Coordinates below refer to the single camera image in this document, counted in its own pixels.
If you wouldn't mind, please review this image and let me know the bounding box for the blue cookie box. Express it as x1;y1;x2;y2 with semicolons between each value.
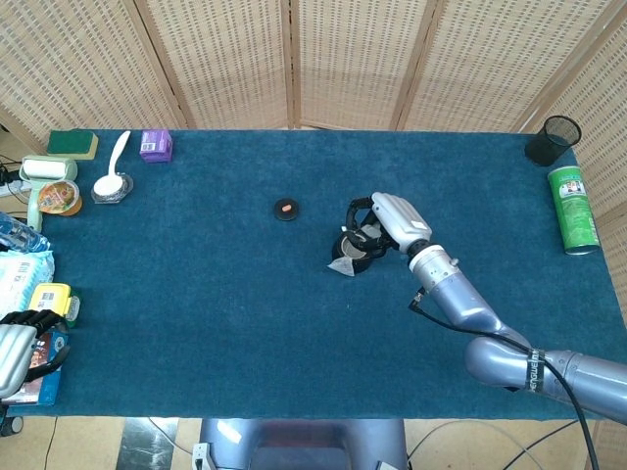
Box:
7;331;70;406

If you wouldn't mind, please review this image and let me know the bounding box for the yellow green box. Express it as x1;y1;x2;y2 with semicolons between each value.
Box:
28;282;82;328

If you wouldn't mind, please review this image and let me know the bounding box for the bamboo folding screen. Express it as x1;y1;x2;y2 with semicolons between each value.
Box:
0;0;627;305

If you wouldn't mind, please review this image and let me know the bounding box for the black teapot lid orange knob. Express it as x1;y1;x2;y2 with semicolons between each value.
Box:
272;197;302;222

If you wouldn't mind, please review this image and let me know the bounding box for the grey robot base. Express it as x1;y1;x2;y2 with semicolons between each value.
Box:
193;418;410;470

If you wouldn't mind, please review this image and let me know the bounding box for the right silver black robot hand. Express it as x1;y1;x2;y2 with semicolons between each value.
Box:
342;191;434;260

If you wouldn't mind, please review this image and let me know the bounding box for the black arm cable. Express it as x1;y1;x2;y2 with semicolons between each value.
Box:
409;293;600;470

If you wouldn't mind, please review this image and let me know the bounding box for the orange snack cup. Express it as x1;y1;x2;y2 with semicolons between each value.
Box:
37;179;83;217

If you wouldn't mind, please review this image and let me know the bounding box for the clear glass bowl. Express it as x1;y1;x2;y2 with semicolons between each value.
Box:
90;171;135;206

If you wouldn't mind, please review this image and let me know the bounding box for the purple box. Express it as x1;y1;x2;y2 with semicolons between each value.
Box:
139;129;174;164

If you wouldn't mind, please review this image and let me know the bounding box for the white plastic spoon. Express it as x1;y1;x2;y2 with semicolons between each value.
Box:
92;130;132;197

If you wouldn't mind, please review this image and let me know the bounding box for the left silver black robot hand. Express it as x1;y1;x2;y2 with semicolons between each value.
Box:
0;308;72;399

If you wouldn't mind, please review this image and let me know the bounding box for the green yellow sponge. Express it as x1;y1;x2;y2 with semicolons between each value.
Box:
46;129;100;161

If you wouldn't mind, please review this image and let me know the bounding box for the black teapot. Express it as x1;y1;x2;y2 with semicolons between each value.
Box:
331;225;388;275

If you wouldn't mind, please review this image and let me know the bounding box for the white wet wipes pack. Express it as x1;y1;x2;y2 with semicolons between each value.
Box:
0;249;55;319

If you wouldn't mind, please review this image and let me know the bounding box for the white tea bag with string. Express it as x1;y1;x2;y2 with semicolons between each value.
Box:
326;258;356;278

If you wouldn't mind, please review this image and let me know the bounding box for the black mesh pen holder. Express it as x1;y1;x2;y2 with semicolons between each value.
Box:
524;115;583;167

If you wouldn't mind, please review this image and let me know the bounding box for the light green lint roller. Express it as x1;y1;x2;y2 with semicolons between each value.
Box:
19;155;78;232

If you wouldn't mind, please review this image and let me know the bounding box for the green chip can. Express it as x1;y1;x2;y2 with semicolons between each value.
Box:
547;164;602;257

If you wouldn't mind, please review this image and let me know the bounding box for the clear water bottle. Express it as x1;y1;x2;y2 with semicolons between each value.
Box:
0;211;52;255

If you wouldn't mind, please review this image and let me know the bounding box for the blue table cloth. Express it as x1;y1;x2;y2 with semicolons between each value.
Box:
7;127;627;421

